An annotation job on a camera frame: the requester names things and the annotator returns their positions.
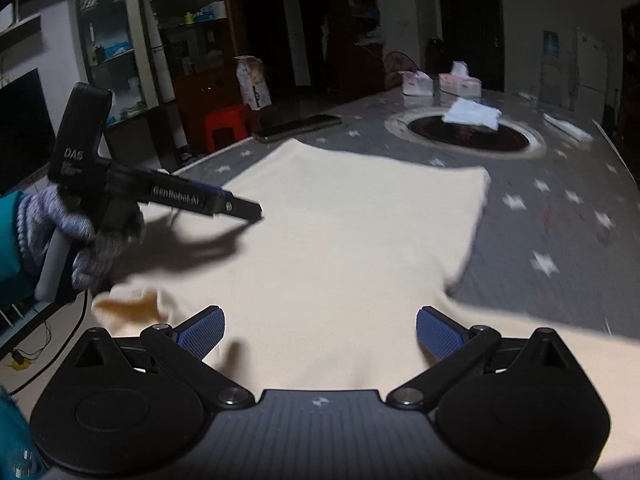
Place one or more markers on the black television screen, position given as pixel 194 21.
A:
pixel 22 130

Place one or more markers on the white remote control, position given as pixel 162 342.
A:
pixel 567 127

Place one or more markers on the round table hotplate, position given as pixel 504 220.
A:
pixel 470 137

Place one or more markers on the white folded cloth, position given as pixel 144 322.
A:
pixel 472 114

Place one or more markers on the dark wooden door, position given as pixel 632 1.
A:
pixel 470 30

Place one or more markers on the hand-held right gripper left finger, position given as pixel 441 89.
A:
pixel 202 332

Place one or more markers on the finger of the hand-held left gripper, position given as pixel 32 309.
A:
pixel 240 206

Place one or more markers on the person's teal jacket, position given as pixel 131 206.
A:
pixel 10 435

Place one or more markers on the pink tissue box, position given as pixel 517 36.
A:
pixel 460 85

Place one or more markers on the white water dispenser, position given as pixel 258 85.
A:
pixel 551 80

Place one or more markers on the cream sweater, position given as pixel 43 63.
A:
pixel 350 240

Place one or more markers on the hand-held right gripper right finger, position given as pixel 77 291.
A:
pixel 440 332

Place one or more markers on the dark tablet gold edge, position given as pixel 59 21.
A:
pixel 295 127

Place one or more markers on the white metal bookshelf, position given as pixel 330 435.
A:
pixel 115 45

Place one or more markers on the electric fan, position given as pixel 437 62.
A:
pixel 400 65

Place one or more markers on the person's left hand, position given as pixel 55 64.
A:
pixel 107 252

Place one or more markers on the white refrigerator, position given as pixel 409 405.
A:
pixel 592 70

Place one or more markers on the white pink tissue pack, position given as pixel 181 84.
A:
pixel 417 84

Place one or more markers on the wooden shelf with blue items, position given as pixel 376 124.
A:
pixel 357 30

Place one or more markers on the red plastic stool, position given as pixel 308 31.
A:
pixel 227 122

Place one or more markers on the white paper bag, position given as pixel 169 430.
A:
pixel 254 82

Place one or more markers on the blue water bottle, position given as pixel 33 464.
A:
pixel 551 44

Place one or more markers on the wooden cabinet shelf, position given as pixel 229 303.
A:
pixel 200 35

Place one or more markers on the person's left forearm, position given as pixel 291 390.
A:
pixel 10 250

